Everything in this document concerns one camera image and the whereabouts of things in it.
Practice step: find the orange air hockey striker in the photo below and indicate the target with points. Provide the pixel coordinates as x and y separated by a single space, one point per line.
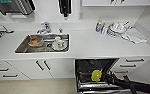
96 76

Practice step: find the steel dishwasher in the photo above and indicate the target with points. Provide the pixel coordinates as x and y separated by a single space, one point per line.
84 71

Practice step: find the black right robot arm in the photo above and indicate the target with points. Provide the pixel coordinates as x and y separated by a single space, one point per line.
144 88

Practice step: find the small white bottle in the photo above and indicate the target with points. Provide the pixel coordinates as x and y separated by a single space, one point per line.
105 29

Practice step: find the white base cabinet door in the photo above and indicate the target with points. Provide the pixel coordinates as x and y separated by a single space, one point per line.
62 68
24 68

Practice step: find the white cup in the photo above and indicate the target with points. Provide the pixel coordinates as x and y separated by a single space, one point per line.
116 26

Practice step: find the blue dish soap bottle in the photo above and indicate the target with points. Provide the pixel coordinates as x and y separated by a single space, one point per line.
98 26

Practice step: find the white saucer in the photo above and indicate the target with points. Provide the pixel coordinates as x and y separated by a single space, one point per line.
65 47

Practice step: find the white mug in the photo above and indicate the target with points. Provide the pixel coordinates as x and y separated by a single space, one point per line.
58 41

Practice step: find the small chrome sink knob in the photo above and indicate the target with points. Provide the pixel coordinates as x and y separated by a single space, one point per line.
60 30

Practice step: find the round sink drain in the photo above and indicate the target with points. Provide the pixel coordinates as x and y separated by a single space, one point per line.
48 45

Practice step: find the chrome faucet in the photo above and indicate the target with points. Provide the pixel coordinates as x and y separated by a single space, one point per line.
46 28

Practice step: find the black soap dispenser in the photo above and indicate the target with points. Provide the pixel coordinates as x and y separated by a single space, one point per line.
64 7

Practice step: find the stainless steel sink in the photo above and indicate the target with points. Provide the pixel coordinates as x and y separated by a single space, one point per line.
21 48

